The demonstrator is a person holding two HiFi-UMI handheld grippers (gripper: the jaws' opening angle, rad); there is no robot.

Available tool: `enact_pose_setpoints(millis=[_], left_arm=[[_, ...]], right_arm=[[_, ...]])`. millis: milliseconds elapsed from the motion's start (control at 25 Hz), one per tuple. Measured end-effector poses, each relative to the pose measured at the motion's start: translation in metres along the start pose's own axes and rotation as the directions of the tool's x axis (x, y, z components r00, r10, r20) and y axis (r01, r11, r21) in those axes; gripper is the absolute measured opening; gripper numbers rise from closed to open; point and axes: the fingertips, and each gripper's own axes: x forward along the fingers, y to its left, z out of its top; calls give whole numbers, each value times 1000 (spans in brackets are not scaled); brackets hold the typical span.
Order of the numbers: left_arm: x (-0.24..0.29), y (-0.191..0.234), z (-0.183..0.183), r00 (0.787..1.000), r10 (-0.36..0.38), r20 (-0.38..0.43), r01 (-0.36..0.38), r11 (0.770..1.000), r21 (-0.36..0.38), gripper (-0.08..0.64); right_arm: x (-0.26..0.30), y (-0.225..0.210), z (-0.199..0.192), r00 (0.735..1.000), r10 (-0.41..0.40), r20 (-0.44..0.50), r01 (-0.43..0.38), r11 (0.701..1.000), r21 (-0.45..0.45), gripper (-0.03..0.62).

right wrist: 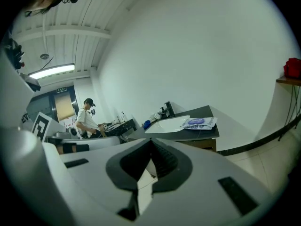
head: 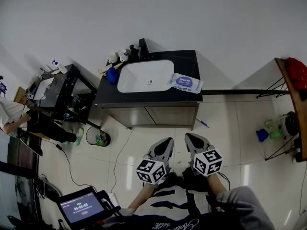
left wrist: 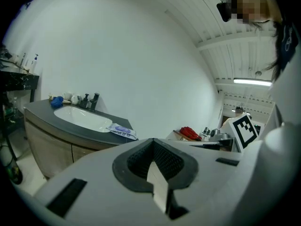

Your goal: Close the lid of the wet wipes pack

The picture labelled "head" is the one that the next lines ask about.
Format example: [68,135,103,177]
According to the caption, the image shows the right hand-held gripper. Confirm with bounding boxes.
[184,133,224,177]

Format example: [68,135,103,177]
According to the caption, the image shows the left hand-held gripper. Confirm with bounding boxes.
[136,138,175,185]

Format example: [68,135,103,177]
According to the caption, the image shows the wet wipes packet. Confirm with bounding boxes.
[167,72,204,94]

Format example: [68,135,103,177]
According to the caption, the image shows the person's left forearm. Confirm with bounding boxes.
[127,182,158,212]

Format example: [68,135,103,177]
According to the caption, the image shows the person's right forearm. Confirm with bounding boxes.
[206,172,227,197]

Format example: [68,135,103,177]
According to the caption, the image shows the blue white pen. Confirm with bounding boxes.
[196,117,210,128]

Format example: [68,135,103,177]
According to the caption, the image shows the person's dark trousers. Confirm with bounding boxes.
[165,168,212,192]

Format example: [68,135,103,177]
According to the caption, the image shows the person's white navy shirt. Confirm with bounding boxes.
[103,185,240,230]

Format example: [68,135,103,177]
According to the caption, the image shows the blue bag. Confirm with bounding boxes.
[256,128,269,143]

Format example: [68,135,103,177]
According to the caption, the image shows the white power strip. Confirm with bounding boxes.
[107,192,119,207]

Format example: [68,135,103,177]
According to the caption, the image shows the person's gray sleeve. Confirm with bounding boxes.
[214,185,275,230]

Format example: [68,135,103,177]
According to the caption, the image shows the black top vanity cabinet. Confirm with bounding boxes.
[94,49,204,131]

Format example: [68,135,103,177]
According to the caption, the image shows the blue cloth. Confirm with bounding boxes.
[105,67,119,85]

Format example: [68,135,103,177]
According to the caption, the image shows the beige wooden brush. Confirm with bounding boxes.
[103,62,123,74]

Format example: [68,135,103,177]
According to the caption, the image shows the black round wheel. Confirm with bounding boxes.
[284,111,299,137]

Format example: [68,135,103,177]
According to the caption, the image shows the black tablet screen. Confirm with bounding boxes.
[55,186,106,225]

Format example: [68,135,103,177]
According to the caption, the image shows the black faucet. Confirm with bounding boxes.
[138,38,152,59]

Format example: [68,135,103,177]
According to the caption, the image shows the wooden table with black legs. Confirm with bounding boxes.
[256,57,307,162]

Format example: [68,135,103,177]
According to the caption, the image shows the dark cluttered vanity cabinet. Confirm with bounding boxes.
[25,63,101,129]

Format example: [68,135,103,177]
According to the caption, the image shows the red bag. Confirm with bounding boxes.
[285,57,307,92]

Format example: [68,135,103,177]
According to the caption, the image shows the white pump bottle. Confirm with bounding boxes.
[52,59,68,74]

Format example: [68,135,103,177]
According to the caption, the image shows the small white sink basin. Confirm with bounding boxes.
[33,77,55,101]

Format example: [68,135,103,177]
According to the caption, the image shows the black equipment cart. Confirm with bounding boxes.
[0,130,44,230]

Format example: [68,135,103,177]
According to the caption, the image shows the thin white cable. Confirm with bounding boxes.
[110,128,135,196]

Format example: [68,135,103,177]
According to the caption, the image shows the black wire wastebasket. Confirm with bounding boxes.
[85,125,111,147]

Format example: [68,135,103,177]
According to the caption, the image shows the black tablet mount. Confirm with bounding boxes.
[95,189,122,225]

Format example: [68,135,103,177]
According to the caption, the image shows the black cable with adapter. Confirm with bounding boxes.
[55,142,96,191]

